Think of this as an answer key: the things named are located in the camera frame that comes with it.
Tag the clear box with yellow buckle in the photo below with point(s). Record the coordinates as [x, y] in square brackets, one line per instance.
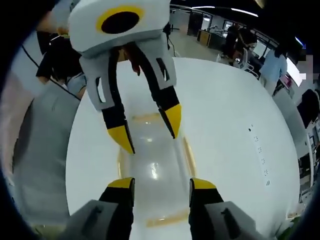
[155, 165]

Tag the wooden cabinet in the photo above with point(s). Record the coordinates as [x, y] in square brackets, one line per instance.
[204, 35]

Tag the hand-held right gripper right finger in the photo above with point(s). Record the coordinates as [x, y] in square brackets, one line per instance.
[207, 212]

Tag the white office chair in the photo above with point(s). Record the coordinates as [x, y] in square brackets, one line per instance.
[246, 63]

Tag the black tripod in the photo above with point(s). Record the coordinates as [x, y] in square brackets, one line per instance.
[171, 37]

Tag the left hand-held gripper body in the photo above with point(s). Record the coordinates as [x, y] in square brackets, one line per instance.
[120, 22]

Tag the bright wall monitor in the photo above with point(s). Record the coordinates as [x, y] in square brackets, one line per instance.
[295, 72]

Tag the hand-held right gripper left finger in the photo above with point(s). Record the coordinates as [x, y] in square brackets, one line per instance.
[117, 210]

